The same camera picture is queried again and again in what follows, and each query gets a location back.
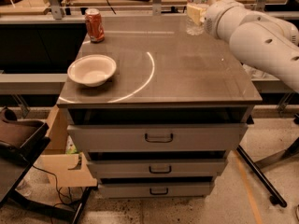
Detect black floor cable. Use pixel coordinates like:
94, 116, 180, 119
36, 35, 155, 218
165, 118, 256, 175
32, 164, 82, 207

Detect grey drawer cabinet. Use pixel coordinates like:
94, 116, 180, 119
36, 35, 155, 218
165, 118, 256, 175
57, 15, 261, 187

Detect metal frame rail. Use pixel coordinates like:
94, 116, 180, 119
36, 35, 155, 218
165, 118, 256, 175
0, 0, 299, 24

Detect left clear pump bottle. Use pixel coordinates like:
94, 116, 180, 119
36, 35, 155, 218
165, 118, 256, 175
243, 64, 257, 78

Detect middle grey drawer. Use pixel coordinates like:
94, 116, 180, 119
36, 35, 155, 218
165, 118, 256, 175
87, 159, 227, 179

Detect white paper bowl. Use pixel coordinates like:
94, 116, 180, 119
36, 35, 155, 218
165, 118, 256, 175
67, 55, 117, 87

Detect grey drawer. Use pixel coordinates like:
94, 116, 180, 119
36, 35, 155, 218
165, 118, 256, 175
98, 182, 214, 199
67, 123, 248, 152
87, 159, 227, 179

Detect bottom grey drawer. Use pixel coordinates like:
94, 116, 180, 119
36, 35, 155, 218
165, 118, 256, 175
98, 182, 214, 199

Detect orange soda can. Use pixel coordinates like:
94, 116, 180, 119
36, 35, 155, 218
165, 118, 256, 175
85, 8, 105, 43

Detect black stand leg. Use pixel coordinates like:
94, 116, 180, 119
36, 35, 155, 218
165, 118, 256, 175
236, 146, 287, 208

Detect cardboard box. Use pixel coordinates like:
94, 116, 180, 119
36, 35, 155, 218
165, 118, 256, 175
41, 105, 97, 188

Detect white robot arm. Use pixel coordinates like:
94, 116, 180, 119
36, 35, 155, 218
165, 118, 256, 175
187, 0, 299, 92

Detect top grey drawer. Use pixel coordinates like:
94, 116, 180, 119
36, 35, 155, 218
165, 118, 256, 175
67, 123, 248, 152

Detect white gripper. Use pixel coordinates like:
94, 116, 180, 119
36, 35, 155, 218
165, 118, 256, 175
187, 0, 250, 43

